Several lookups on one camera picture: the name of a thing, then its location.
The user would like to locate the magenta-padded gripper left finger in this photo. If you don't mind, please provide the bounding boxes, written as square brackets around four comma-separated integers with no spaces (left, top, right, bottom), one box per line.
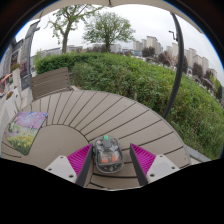
[44,143,94,188]

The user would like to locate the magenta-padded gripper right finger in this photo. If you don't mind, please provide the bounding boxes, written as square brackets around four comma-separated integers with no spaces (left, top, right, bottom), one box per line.
[129,143,181,187]

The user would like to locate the green hedge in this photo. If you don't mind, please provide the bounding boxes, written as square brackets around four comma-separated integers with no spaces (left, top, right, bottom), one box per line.
[34,51,224,160]

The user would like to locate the brown slatted outdoor chair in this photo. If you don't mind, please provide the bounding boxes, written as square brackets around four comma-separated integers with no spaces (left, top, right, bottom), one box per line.
[30,66,74,101]

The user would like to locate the white planter with flowers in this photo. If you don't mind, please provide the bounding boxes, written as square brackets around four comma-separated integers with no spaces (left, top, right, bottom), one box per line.
[10,62,23,88]
[0,90,22,125]

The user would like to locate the dark curved parasol pole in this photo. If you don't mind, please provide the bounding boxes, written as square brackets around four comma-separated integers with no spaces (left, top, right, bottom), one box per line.
[162,12,185,121]

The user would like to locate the tall grey sign pillar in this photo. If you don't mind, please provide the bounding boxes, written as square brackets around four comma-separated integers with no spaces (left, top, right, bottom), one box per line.
[19,20,41,91]

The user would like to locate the far apartment buildings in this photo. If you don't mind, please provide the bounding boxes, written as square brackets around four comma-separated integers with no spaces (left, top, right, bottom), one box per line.
[132,35,219,79]

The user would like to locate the grey shop front building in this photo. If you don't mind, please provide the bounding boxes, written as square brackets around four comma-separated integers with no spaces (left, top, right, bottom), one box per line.
[0,38,21,98]

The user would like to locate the thin-trunked sparse tree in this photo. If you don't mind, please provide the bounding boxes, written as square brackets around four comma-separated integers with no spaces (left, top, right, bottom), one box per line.
[46,3,101,54]

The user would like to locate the round leafy tree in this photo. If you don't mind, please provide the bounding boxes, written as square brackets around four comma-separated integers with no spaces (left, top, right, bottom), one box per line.
[82,11,136,53]

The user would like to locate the beige parasol canopy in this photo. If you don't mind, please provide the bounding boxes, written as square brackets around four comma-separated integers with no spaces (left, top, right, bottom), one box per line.
[31,0,204,34]

